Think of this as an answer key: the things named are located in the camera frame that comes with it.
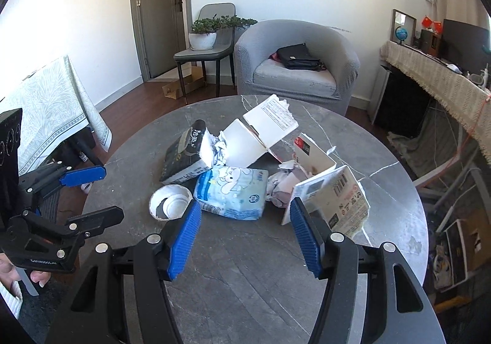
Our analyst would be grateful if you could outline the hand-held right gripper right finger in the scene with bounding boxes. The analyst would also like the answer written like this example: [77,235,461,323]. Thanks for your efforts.
[289,197,447,344]

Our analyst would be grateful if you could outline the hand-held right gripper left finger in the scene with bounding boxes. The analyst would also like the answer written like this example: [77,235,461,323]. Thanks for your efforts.
[45,200,203,344]

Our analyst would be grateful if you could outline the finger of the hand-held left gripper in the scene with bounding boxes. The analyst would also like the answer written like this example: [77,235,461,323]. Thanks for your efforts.
[18,161,107,201]
[10,206,124,259]

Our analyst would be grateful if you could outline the white paper cup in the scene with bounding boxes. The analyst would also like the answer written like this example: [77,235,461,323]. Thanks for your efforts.
[149,184,193,220]

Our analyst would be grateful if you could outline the blue tissue packet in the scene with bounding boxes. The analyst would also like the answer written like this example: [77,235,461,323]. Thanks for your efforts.
[193,166,269,221]

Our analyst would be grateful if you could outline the white carton with red label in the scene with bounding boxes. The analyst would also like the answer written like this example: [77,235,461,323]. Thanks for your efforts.
[292,132,337,176]

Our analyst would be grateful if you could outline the person's left forearm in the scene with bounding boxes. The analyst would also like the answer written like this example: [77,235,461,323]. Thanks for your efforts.
[0,282,24,321]

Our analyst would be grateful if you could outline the person's left hand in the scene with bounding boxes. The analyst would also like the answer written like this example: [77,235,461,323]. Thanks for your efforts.
[0,252,52,299]

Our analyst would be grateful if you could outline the pale green patterned tablecloth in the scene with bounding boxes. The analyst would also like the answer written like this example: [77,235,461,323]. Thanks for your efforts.
[0,55,113,176]

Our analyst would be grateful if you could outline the white box with barcode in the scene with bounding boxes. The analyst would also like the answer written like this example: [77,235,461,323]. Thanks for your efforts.
[281,165,371,239]

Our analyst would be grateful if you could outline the large white open box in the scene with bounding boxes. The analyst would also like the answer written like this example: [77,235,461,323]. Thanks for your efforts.
[222,95,300,168]

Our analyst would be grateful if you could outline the flat cardboard box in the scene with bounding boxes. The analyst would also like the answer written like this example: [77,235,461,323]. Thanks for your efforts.
[162,66,204,99]

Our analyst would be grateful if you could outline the open cardboard box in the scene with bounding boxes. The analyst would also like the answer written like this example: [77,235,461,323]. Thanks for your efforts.
[435,219,491,293]

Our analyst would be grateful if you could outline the grey dining chair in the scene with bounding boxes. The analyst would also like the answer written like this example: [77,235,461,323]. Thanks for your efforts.
[173,3,236,105]

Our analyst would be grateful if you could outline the black cabinet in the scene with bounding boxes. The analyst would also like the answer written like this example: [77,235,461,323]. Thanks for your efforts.
[374,64,434,138]

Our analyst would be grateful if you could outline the grey door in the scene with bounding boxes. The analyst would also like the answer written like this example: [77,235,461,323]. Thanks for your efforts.
[128,0,192,80]

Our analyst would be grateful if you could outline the potted plant in white pot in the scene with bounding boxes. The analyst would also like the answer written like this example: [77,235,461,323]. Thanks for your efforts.
[188,15,258,51]

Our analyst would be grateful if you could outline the black bag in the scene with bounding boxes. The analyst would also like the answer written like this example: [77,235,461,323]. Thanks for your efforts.
[275,43,323,71]

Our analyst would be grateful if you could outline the grey armchair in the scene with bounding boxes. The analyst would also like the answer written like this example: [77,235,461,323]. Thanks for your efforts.
[234,19,361,117]

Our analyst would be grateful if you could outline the beige lace tablecloth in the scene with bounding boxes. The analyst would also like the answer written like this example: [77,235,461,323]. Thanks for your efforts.
[380,40,491,164]

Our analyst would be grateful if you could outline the dark wooden speaker box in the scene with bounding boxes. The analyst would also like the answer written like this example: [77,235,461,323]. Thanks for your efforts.
[420,29,442,55]

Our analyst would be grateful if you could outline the wooden framed mirror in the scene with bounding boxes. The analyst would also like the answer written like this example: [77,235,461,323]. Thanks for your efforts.
[390,9,417,46]

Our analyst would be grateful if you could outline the small red flags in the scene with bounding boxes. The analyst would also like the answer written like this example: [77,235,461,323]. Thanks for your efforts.
[422,15,443,33]

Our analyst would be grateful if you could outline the black monitor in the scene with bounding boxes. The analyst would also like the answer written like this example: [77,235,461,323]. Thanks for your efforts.
[441,19,491,69]

